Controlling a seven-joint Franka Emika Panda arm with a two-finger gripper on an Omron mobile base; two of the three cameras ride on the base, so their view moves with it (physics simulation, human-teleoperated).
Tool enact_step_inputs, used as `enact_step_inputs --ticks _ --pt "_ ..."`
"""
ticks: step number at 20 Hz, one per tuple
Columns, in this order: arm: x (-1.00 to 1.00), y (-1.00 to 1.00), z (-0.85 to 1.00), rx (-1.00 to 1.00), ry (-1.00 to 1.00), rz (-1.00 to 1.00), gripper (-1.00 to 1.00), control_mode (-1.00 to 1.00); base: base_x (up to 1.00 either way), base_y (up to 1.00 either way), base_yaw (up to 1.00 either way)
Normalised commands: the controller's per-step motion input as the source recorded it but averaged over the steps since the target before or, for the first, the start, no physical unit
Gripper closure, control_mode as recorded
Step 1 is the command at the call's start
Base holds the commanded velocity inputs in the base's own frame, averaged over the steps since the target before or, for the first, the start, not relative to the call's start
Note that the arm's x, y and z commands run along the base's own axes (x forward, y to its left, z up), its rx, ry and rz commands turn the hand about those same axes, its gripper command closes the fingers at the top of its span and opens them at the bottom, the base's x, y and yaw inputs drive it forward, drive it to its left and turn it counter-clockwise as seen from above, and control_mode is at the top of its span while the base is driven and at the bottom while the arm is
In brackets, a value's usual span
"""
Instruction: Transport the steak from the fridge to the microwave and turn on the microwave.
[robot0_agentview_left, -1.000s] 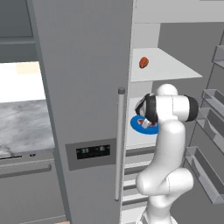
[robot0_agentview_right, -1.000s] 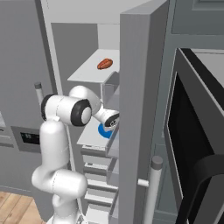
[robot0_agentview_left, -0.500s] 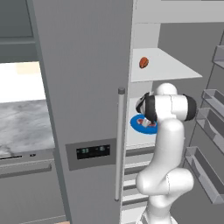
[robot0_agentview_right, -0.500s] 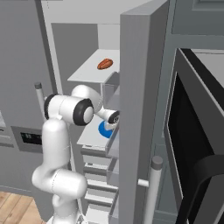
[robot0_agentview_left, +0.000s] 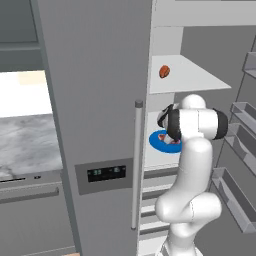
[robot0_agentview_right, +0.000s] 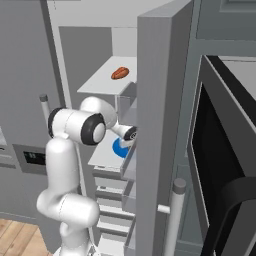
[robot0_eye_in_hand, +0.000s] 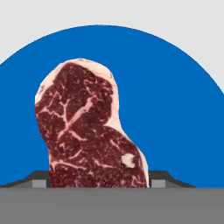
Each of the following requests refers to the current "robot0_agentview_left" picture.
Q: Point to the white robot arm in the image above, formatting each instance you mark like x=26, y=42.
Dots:
x=195, y=166

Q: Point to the red steak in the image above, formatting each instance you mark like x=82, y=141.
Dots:
x=162, y=136

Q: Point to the white fridge shelf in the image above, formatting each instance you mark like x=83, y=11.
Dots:
x=156, y=158
x=180, y=75

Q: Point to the grey closed fridge door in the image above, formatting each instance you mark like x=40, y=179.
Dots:
x=96, y=100

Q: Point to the white fridge drawers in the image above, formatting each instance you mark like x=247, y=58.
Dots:
x=153, y=200

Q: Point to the grey fridge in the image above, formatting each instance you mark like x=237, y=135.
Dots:
x=206, y=43

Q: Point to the grey open fridge door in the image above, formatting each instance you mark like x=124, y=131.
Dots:
x=246, y=93

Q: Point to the blue plate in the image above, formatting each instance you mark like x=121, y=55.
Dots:
x=156, y=141

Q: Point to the brown round food item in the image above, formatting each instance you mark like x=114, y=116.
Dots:
x=164, y=71

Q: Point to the grey door bin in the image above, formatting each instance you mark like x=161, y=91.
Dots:
x=241, y=140
x=233, y=196
x=250, y=65
x=245, y=111

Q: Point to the grey dishwasher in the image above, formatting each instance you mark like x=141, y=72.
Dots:
x=33, y=220

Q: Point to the grey wall cupboard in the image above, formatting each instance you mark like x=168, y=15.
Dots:
x=18, y=30

